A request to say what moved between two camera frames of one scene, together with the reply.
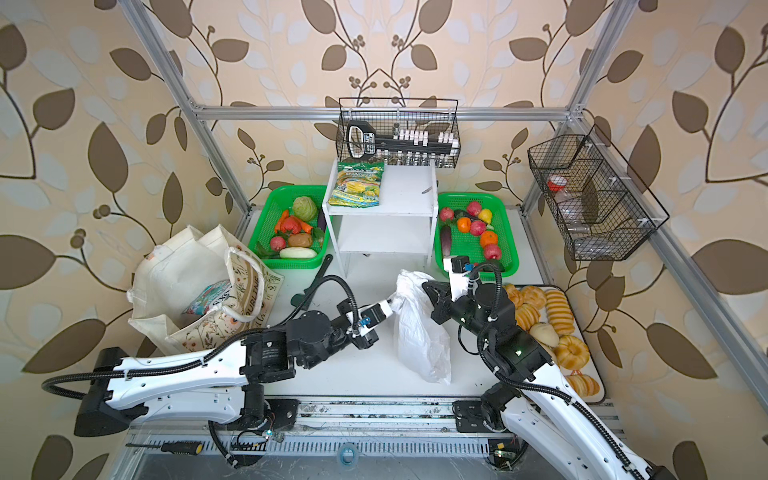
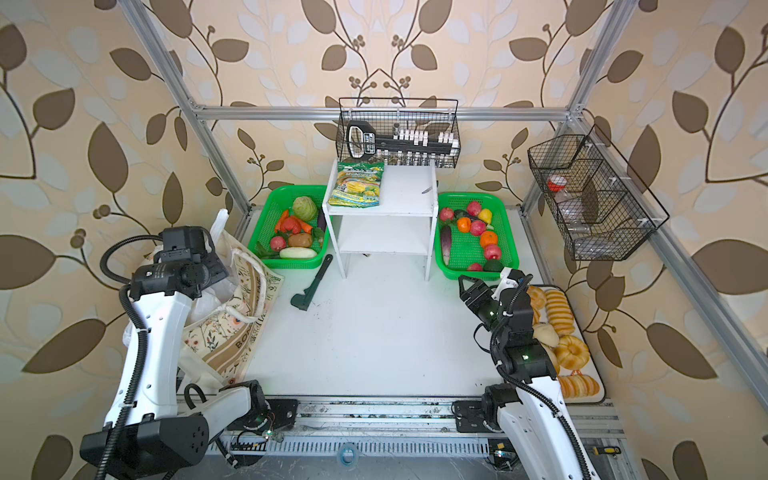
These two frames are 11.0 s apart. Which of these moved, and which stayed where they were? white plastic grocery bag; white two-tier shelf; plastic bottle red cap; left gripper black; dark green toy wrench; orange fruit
Moved: white plastic grocery bag; left gripper black
Stayed: plastic bottle red cap; orange fruit; white two-tier shelf; dark green toy wrench
